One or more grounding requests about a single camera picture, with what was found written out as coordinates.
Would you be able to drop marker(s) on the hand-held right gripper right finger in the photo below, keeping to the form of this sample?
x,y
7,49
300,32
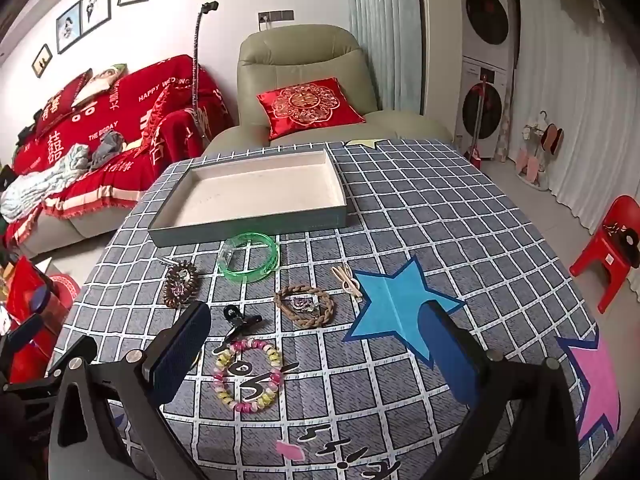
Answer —
x,y
450,355

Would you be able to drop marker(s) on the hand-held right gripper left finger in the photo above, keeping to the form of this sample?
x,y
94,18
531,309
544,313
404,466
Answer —
x,y
180,347

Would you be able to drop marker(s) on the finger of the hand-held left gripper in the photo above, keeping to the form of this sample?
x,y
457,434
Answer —
x,y
25,334
38,305

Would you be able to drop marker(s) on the grey tray with white inside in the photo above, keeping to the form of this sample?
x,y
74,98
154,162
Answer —
x,y
250,195

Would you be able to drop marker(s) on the red gift bag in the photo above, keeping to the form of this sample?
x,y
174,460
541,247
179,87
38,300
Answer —
x,y
22,280

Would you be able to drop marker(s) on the black hair clip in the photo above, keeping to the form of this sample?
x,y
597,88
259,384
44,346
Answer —
x,y
235,322

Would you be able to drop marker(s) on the light grey sofa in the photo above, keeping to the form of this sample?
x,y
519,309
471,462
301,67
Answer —
x,y
75,230

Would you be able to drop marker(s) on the light blue knitted blanket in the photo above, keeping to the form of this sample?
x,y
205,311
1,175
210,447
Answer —
x,y
45,185

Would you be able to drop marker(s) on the beige hair clip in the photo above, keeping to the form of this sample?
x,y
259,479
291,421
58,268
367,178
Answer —
x,y
350,285

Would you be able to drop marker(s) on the green translucent bangle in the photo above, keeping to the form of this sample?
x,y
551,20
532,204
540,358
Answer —
x,y
274,259

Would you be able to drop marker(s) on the grey checked tablecloth with stars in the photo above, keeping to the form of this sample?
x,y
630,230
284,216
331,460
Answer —
x,y
450,210

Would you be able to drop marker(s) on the grey crumpled garment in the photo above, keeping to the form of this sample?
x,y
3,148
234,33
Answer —
x,y
107,150

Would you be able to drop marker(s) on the red plastic stool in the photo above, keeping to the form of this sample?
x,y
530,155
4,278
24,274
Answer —
x,y
607,245

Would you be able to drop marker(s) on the red pillow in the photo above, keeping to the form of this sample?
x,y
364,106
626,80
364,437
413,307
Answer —
x,y
62,102

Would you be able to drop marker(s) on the white rack with slippers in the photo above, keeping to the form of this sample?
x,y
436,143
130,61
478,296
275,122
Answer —
x,y
537,160

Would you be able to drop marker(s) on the white and green pillow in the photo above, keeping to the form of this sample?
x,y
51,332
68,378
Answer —
x,y
100,85

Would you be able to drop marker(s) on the red covered sofa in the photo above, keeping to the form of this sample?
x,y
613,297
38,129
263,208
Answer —
x,y
150,90

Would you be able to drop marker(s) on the small framed photo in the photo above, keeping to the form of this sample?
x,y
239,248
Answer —
x,y
42,60

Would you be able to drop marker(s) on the white washing machine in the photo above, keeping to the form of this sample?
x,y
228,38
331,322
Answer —
x,y
482,110

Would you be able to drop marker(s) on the red broom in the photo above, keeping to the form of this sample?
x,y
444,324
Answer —
x,y
484,110

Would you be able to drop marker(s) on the red embroidered cushion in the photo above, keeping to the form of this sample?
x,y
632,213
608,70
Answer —
x,y
305,105

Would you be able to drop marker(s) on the white curtain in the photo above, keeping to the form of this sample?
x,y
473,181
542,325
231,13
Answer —
x,y
575,110

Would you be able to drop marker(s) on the large framed photo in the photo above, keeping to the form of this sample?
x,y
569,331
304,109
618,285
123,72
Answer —
x,y
95,4
68,27

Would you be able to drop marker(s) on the gooseneck phone holder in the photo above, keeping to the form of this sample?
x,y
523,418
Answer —
x,y
196,60

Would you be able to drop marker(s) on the pale green armchair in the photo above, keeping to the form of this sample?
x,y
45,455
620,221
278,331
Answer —
x,y
300,60

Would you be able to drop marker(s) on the pale green curtain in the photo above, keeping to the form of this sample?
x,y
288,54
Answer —
x,y
385,35

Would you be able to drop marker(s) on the white tumble dryer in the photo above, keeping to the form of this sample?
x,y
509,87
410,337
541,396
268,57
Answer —
x,y
487,15

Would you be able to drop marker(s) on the wall switch panel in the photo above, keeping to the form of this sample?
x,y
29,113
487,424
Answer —
x,y
276,16

